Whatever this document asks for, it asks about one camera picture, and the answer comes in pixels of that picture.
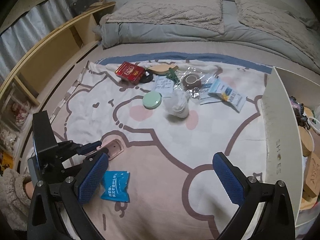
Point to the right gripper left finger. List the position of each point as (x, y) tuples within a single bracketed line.
[(75, 191)]

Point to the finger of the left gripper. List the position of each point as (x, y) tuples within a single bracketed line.
[(87, 148)]

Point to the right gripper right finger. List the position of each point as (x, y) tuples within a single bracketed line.
[(242, 191)]

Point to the pink scissors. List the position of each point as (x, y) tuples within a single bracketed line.
[(112, 148)]

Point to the blue snack packet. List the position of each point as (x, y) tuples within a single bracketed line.
[(115, 186)]

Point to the person left hand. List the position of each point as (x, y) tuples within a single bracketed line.
[(29, 189)]

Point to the wooden box in bin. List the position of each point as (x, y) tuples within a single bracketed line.
[(311, 177)]

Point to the wooden bedside shelf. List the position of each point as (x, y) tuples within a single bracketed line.
[(41, 78)]

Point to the wooden round lid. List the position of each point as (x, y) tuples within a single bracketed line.
[(306, 140)]

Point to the cartoon print blanket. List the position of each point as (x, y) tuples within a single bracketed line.
[(173, 190)]

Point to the green round compact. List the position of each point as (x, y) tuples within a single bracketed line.
[(152, 100)]

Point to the red cigarette box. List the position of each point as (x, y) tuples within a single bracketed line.
[(130, 72)]

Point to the paper receipt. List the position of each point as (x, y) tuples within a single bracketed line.
[(164, 86)]

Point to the white blue sachet packet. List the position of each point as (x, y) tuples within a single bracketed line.
[(228, 94)]

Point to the wooden fan paddle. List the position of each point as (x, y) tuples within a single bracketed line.
[(162, 69)]

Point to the green clothes peg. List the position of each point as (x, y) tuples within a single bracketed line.
[(172, 76)]

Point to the brown tape roll in bag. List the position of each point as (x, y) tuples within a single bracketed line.
[(196, 82)]

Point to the grey beige quilt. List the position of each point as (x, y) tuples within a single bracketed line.
[(252, 23)]

